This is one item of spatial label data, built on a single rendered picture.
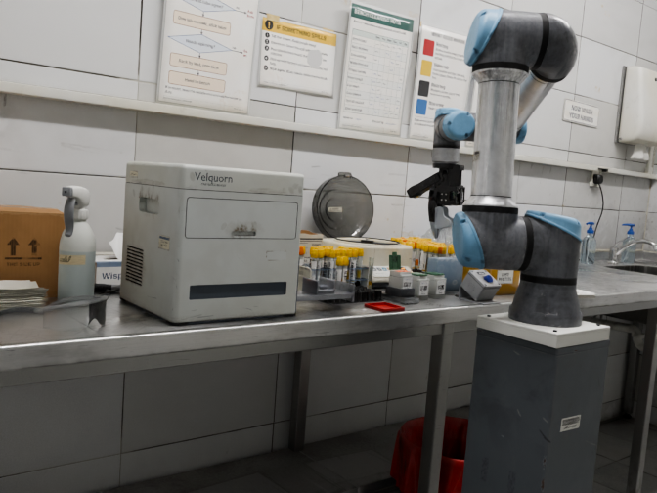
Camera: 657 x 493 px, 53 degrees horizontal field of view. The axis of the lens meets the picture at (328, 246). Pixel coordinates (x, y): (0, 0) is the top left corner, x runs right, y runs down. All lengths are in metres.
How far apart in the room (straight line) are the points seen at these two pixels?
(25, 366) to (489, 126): 0.97
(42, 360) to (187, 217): 0.35
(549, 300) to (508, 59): 0.50
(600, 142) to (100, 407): 2.60
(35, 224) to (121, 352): 0.42
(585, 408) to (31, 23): 1.55
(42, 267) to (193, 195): 0.41
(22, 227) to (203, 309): 0.43
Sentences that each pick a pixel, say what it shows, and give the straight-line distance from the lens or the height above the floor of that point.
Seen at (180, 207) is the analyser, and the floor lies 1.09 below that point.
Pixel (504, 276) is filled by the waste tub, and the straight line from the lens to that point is 1.98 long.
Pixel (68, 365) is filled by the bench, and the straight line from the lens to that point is 1.20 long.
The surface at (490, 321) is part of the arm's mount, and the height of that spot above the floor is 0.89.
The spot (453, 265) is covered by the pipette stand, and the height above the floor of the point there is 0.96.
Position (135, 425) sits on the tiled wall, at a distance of 2.03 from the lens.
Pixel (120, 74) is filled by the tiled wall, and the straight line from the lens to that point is 1.88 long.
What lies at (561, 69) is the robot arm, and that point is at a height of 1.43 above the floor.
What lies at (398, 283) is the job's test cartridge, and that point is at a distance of 1.67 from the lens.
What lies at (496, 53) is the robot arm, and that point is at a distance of 1.43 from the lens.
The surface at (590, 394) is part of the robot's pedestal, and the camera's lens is 1.52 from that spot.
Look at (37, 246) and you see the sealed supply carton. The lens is 1.50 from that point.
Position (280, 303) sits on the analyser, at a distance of 1.37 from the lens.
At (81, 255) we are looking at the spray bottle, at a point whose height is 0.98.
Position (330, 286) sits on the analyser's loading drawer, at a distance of 1.48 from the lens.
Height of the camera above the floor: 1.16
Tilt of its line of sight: 5 degrees down
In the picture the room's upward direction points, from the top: 4 degrees clockwise
